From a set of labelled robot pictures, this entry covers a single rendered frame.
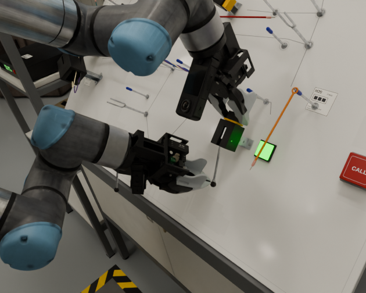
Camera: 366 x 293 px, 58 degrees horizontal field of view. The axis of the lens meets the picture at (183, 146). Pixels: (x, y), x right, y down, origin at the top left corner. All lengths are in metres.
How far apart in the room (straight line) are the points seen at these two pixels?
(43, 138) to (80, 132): 0.06
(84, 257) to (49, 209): 1.57
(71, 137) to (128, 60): 0.17
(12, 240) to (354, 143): 0.58
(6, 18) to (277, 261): 0.61
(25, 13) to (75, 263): 1.75
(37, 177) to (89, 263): 1.49
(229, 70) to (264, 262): 0.39
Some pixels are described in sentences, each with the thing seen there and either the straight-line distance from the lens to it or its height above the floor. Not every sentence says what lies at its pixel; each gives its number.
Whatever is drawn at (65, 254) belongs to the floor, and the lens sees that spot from 2.17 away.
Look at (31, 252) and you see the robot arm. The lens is 0.52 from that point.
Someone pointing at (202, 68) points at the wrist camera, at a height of 1.28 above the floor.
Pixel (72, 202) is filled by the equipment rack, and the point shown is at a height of 0.24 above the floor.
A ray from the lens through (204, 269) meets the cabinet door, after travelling 1.03.
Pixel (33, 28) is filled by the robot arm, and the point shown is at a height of 1.42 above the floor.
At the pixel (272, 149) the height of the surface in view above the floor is 1.06.
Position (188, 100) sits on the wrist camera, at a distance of 0.58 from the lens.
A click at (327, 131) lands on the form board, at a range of 0.70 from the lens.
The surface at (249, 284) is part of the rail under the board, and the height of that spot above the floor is 0.85.
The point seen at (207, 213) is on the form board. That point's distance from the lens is 0.81.
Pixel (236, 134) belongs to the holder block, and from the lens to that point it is 0.70.
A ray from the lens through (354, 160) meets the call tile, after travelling 0.64.
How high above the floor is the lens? 1.50
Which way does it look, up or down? 34 degrees down
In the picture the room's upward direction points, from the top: 12 degrees counter-clockwise
